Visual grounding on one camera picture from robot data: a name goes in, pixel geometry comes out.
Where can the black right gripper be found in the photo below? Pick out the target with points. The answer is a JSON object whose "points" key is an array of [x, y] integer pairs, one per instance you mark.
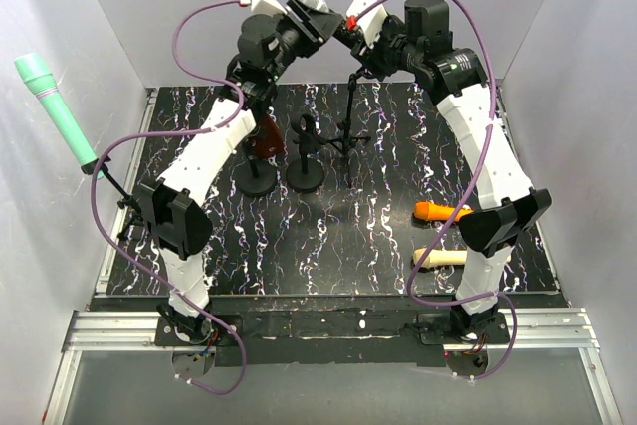
{"points": [[370, 59]]}

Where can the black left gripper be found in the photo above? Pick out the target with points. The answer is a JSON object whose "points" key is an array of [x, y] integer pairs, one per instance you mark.
{"points": [[313, 27]]}

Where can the black tripod microphone stand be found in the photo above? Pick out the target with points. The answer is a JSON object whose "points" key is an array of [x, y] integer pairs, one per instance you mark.
{"points": [[346, 141]]}

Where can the black round-base stand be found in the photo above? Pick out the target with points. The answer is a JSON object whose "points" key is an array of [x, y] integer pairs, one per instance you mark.
{"points": [[306, 175], [254, 177]]}

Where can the orange microphone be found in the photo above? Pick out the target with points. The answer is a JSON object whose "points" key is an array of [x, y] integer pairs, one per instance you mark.
{"points": [[429, 211]]}

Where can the black round-base stand front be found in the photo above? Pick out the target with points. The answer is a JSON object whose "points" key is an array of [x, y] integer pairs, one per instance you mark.
{"points": [[254, 177]]}

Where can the beige microphone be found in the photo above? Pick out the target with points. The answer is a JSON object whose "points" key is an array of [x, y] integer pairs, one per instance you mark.
{"points": [[442, 258]]}

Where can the black silver-head microphone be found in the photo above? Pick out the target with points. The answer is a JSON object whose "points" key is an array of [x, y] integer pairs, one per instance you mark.
{"points": [[347, 37]]}

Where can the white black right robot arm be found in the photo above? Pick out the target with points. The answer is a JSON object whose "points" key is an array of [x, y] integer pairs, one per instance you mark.
{"points": [[500, 201]]}

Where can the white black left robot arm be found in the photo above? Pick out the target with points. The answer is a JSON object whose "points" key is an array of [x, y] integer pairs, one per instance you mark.
{"points": [[172, 205]]}

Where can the black tripod stand at left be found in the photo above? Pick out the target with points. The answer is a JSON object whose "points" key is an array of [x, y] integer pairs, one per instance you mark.
{"points": [[125, 202]]}

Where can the mint green microphone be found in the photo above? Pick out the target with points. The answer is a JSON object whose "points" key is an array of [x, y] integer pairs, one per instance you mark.
{"points": [[39, 80]]}

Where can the brown wooden metronome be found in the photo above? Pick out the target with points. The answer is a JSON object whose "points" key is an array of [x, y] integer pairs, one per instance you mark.
{"points": [[266, 140]]}

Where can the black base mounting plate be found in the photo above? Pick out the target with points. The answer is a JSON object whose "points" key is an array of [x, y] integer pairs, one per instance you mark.
{"points": [[345, 330]]}

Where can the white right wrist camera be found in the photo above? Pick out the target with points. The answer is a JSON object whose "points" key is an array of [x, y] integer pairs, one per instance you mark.
{"points": [[369, 25]]}

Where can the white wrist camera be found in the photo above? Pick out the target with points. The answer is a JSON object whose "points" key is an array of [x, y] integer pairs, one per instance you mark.
{"points": [[369, 25], [263, 7]]}

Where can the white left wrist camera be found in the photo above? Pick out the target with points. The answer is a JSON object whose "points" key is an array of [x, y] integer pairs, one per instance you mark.
{"points": [[263, 7]]}

